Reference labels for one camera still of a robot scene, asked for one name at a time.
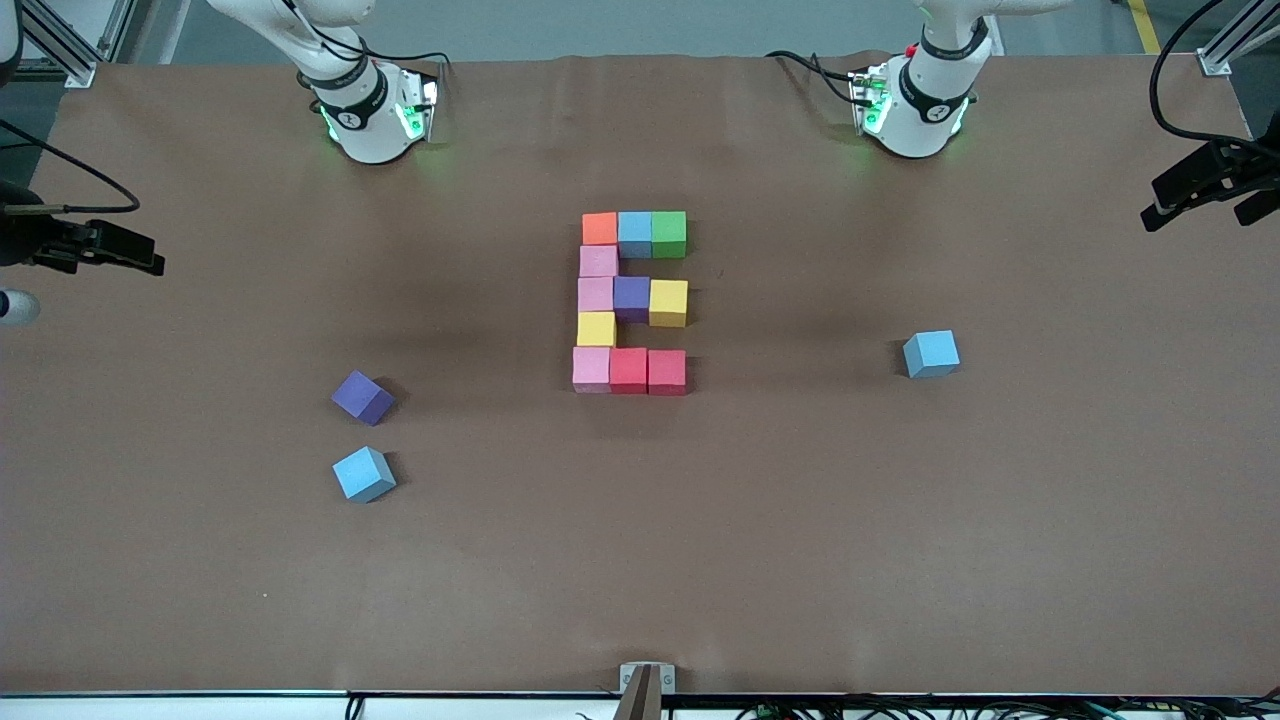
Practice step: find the light blue foam block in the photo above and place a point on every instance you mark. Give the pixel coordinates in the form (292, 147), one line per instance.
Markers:
(931, 353)
(363, 474)

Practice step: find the yellow floor tape strip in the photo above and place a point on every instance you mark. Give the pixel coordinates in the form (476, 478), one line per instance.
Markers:
(1147, 30)

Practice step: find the pink foam block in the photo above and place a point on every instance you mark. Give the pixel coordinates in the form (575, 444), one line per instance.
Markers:
(598, 261)
(592, 369)
(596, 294)

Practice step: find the purple foam block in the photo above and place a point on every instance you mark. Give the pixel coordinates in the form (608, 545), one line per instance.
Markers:
(361, 396)
(631, 297)

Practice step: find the brown table cover sheet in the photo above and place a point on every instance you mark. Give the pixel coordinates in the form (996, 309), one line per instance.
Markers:
(640, 560)

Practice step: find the red foam block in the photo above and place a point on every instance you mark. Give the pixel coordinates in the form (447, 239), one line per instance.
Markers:
(629, 369)
(667, 371)

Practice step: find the white table edge rail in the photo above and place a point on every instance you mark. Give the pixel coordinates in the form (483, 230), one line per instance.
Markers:
(200, 708)

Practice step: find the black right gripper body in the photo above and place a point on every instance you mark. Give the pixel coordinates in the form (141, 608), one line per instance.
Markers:
(22, 240)

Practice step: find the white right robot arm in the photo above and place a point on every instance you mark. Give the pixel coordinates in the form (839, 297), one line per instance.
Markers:
(370, 130)

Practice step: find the grey metal edge bracket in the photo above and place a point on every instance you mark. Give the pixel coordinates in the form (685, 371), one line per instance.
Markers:
(668, 678)

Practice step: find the greyish blue foam block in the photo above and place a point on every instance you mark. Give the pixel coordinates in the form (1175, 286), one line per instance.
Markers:
(635, 233)

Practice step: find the yellow foam block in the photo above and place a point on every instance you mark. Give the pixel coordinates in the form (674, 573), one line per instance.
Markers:
(668, 302)
(596, 329)

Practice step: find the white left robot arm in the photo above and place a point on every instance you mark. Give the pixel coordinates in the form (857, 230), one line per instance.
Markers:
(925, 110)

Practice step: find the green foam block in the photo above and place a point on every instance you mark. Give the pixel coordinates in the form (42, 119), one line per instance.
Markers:
(669, 233)

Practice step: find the brown post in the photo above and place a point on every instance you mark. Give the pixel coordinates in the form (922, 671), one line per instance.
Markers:
(640, 700)

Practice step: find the orange foam block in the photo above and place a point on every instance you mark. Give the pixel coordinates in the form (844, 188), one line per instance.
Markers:
(600, 229)

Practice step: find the aluminium frame profile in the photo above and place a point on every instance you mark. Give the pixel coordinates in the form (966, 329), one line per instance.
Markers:
(1215, 62)
(78, 70)

